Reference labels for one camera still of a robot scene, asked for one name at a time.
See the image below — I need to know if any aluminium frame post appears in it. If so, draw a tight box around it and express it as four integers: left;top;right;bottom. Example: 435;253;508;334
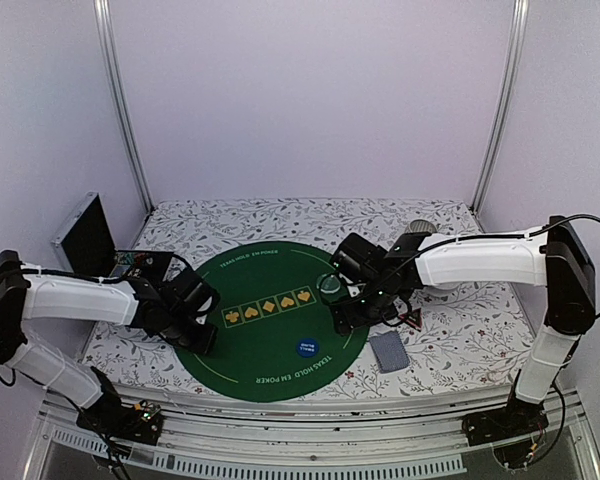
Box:
471;0;530;216
93;0;154;214

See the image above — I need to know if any white bowl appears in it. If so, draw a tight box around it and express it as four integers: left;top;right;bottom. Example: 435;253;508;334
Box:
425;282;464;296

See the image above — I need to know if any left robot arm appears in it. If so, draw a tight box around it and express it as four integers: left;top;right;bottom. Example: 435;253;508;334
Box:
0;250;220;435

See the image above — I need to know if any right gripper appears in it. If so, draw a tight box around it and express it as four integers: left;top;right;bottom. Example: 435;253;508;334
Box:
329;278;398;337

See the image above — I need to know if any left aluminium frame post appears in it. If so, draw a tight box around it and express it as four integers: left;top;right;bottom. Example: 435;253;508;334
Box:
93;0;154;214

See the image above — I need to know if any black red triangle token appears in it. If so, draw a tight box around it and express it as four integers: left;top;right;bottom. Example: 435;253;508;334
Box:
398;309;423;331

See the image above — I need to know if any striped ceramic cup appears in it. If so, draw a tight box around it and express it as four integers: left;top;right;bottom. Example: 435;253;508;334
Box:
405;219;438;234

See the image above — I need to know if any blue-backed card deck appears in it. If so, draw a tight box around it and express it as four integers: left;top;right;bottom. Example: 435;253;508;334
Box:
369;331;410;374

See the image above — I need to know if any right aluminium frame post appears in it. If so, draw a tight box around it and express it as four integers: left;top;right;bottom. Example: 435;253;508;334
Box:
471;0;530;216

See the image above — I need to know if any aluminium poker set case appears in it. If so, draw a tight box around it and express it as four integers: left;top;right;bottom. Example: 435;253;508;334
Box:
51;192;173;282

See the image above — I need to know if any clear dealer button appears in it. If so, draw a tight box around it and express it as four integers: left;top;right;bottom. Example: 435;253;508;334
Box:
316;273;342;295

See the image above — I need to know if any blue small blind button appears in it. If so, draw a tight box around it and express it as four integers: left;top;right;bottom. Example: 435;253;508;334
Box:
296;338;320;358

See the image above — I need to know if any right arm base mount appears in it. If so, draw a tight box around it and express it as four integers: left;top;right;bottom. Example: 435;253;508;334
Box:
461;397;549;470

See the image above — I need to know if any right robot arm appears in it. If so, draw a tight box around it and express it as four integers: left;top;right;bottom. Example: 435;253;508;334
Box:
329;216;596;436

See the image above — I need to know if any front aluminium rail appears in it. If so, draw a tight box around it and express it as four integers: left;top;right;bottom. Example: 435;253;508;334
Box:
22;384;600;480

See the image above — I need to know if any round green poker mat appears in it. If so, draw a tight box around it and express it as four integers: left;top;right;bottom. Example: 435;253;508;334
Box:
177;241;369;403

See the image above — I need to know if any upper poker chip row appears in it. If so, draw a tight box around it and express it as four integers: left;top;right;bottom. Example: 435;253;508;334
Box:
114;250;153;266

